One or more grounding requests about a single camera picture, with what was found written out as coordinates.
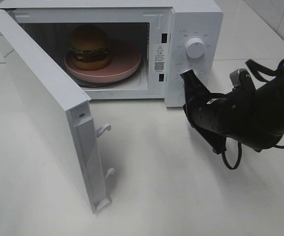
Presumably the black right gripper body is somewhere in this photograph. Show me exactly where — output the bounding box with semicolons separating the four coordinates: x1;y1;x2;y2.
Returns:
183;92;226;154

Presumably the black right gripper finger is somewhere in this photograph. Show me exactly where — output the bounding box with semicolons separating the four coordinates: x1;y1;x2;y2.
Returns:
182;75;210;103

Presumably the white microwave knob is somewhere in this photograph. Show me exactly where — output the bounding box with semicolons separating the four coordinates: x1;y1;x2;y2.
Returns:
180;69;195;79
185;37;206;59

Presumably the pink plate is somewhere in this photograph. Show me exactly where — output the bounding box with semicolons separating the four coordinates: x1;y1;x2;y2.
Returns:
63;39;142;83

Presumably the burger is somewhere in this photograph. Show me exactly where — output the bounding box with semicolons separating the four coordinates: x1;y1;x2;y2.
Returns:
68;25;112;70

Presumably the white microwave door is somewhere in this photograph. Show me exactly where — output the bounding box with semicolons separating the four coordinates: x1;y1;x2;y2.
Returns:
0;10;111;212

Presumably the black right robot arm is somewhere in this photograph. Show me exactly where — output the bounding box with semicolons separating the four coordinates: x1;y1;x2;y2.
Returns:
181;69;284;154

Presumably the white microwave release button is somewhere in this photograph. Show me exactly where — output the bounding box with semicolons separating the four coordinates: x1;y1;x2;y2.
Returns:
178;93;185;104

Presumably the white microwave oven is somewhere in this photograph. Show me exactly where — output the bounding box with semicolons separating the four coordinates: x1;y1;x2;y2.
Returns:
0;0;223;107

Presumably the glass microwave turntable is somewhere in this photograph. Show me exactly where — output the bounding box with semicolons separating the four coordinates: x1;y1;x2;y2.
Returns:
74;66;141;89

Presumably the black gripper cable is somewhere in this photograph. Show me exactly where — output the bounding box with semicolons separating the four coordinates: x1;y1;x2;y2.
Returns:
220;58;284;170

